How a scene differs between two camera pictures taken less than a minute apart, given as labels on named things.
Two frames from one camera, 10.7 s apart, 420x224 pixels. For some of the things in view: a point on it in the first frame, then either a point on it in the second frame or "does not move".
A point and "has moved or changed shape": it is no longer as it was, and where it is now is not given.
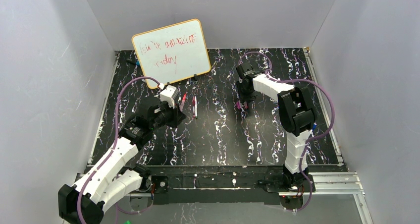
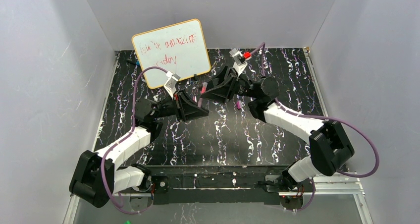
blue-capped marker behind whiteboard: (136, 62) does not move
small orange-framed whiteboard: (171, 52) does not move
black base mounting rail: (213, 185) does not move
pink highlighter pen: (182, 103) has moved or changed shape
